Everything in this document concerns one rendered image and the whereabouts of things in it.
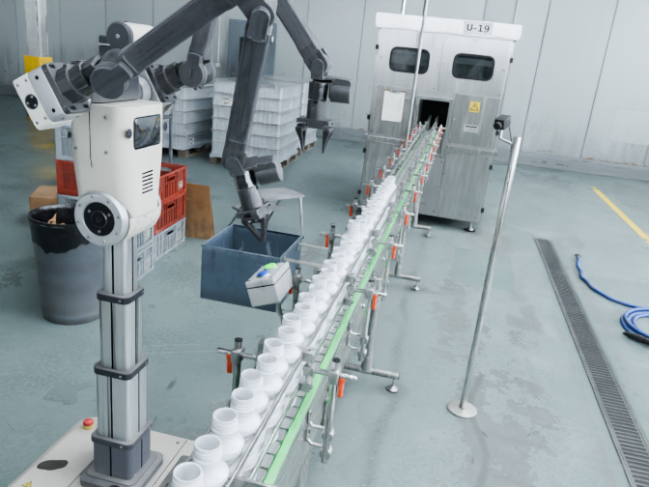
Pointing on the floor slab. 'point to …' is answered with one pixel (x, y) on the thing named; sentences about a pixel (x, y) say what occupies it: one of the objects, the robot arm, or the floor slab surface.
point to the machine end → (441, 104)
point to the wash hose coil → (624, 313)
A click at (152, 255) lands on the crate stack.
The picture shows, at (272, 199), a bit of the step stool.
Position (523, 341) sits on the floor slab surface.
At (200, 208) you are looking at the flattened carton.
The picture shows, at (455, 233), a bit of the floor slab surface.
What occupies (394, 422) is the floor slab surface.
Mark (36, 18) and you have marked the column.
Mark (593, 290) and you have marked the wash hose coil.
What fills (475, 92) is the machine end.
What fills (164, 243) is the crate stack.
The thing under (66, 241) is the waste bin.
